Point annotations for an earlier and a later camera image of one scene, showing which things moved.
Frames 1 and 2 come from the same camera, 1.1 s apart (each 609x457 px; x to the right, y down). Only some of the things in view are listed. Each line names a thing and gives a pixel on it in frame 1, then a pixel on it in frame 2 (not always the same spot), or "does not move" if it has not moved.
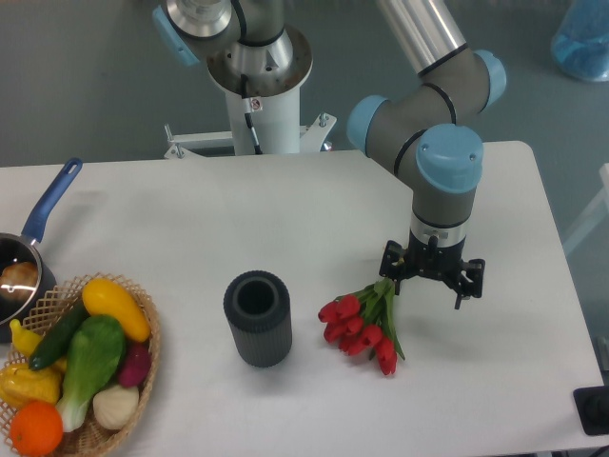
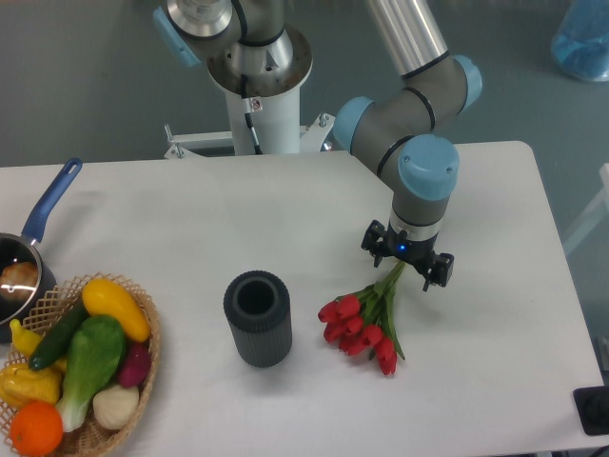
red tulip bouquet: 363,323 does not move
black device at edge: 592,404 does not move
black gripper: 444,263 -> 418,252
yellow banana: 24,339 does not move
